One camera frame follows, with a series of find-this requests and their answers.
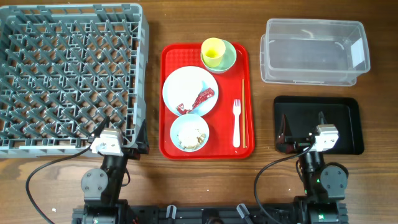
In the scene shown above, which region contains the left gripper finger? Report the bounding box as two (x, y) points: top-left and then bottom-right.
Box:
(91, 116), (110, 137)
(136, 119), (149, 146)

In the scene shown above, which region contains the small light blue bowl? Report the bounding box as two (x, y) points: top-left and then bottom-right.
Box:
(170, 114), (210, 152)

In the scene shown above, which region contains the leftover rice with scraps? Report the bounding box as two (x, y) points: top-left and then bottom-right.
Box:
(177, 127), (206, 151)

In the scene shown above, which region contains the red snack wrapper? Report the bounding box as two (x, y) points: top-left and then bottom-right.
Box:
(176, 88), (215, 115)

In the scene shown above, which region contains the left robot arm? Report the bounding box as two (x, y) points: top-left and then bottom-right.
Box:
(72, 116), (149, 223)

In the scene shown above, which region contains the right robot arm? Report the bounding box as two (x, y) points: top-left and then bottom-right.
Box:
(276, 113), (349, 224)

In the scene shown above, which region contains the grey dishwasher rack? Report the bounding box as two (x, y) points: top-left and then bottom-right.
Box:
(1, 3), (149, 159)

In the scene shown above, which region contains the black plastic tray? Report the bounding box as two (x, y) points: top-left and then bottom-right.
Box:
(274, 96), (364, 155)

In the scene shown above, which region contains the wooden chopstick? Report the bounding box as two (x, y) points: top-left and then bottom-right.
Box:
(241, 79), (247, 149)

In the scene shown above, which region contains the white plastic fork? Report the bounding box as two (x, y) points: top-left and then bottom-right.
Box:
(233, 99), (241, 148)

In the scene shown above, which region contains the red plastic tray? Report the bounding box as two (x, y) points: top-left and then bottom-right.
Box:
(159, 43), (254, 160)

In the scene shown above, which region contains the clear plastic bin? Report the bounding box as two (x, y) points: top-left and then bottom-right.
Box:
(259, 19), (371, 86)

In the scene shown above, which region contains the large light blue plate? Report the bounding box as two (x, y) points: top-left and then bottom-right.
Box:
(162, 66), (219, 116)

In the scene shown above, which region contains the light green bowl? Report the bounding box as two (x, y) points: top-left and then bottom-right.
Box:
(201, 40), (237, 74)

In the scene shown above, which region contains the yellow plastic cup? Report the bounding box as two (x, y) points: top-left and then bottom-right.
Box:
(201, 37), (226, 68)

